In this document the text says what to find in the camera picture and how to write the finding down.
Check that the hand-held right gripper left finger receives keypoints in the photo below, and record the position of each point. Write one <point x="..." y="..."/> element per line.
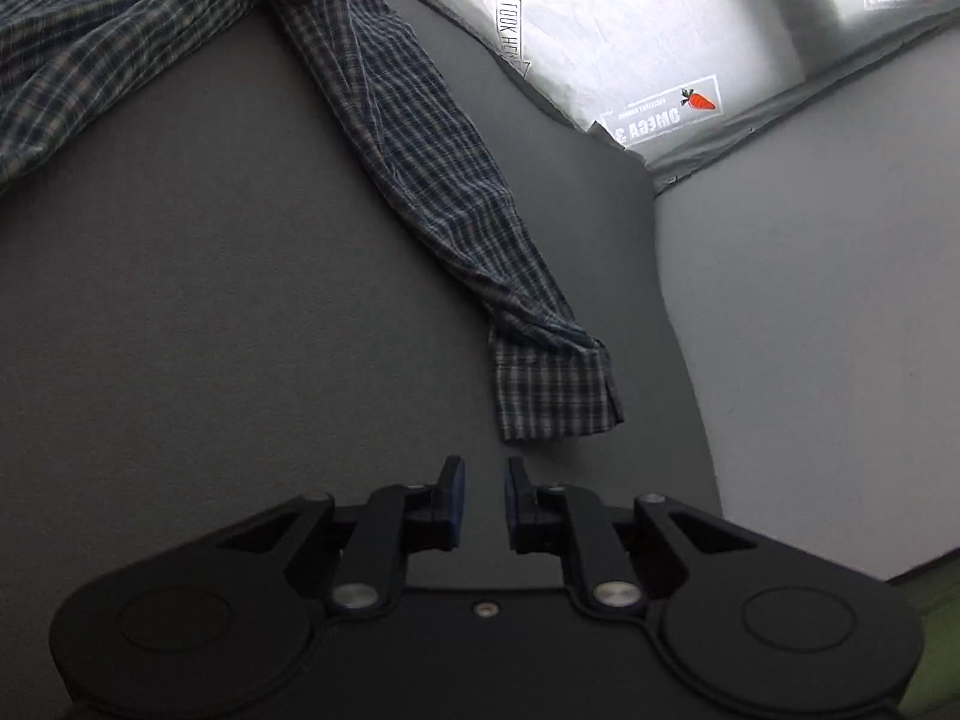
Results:
<point x="452" y="502"/>

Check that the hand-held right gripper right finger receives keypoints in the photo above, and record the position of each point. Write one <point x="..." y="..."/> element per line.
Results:
<point x="513" y="502"/>

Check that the blue plaid shirt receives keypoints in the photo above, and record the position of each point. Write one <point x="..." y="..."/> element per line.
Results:
<point x="420" y="165"/>

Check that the white printed cloth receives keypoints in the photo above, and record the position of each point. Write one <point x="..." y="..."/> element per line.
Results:
<point x="637" y="30"/>

